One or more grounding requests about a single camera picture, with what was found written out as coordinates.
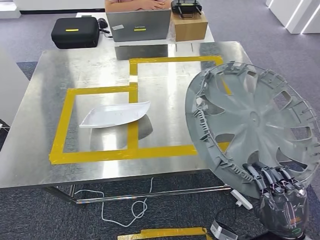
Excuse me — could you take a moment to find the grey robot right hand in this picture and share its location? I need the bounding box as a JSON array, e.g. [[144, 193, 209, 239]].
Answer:
[[242, 162, 310, 240]]

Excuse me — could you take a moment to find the grey plastic wheel hubcap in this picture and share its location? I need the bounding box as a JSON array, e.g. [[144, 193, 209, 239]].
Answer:
[[185, 61, 320, 200]]

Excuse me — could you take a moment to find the white plastic car part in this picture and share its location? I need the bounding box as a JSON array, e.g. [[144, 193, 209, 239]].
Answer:
[[78, 100, 152, 130]]

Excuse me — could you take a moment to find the stainless steel workbench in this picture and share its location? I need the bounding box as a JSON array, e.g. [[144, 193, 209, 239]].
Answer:
[[0, 40, 253, 205]]

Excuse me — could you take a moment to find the white power strip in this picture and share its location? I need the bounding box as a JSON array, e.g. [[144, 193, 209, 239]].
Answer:
[[229, 189, 254, 212]]

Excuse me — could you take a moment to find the yellow floor tape outline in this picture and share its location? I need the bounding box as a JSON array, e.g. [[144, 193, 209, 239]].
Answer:
[[116, 226, 214, 240]]

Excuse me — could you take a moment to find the white lit plinth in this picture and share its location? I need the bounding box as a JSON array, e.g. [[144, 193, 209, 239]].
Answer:
[[265, 0, 320, 35]]

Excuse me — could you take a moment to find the brown cardboard box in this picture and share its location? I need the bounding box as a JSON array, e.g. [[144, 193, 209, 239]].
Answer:
[[170, 11, 209, 43]]

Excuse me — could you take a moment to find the black remote controller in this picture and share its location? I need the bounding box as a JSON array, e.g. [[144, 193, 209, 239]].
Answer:
[[170, 0, 204, 19]]

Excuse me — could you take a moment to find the grey laptop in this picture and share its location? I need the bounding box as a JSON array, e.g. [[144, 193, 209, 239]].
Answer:
[[106, 9, 172, 43]]

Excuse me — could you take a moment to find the person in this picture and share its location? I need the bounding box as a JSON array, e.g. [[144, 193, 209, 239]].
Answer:
[[104, 0, 172, 13]]

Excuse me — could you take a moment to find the white desk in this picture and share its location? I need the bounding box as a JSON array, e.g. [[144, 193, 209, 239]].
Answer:
[[75, 12, 215, 47]]

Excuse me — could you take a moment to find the black carry case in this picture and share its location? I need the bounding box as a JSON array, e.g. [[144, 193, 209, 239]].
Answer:
[[51, 16, 101, 50]]

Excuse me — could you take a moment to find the white cabinet panel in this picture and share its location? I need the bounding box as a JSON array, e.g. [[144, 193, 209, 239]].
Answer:
[[0, 46, 31, 127]]

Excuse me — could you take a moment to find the black floor cable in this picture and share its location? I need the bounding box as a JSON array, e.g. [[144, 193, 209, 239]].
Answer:
[[214, 205, 238, 230]]

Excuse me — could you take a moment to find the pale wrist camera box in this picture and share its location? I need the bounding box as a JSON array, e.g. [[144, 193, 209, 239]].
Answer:
[[209, 219, 238, 240]]

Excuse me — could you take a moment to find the white floor cable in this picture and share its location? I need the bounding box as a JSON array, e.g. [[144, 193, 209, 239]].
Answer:
[[73, 177, 154, 229]]

